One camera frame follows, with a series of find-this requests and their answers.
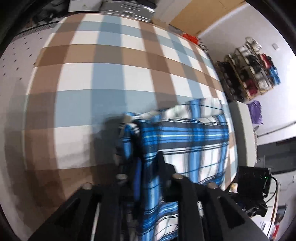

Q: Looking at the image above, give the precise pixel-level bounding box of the tan wooden door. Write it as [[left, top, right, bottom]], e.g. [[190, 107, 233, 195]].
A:
[[170, 0, 245, 36]]

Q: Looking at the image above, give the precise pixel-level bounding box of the blue white plaid shirt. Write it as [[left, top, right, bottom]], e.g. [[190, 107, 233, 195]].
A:
[[116, 97, 230, 240]]

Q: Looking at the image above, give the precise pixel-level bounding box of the purple hanging garment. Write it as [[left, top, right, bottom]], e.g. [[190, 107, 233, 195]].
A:
[[247, 100, 263, 125]]

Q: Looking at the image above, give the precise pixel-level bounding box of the orange bag on floor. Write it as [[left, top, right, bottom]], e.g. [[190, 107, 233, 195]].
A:
[[182, 33, 199, 45]]

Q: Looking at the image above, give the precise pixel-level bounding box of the grey bed frame edge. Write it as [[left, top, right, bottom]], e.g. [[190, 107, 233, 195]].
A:
[[228, 101, 257, 167]]

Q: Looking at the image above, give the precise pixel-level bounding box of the checkered bed sheet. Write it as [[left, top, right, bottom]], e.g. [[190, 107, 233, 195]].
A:
[[0, 12, 239, 237]]

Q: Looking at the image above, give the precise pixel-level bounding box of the wooden shoe rack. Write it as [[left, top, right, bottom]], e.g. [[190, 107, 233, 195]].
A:
[[215, 37, 280, 102]]

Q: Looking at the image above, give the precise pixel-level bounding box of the white wall switch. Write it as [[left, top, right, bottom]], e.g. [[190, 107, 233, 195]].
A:
[[272, 43, 279, 50]]

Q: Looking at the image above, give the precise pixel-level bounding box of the black device with cable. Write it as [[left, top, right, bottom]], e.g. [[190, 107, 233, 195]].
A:
[[237, 166, 278, 217]]

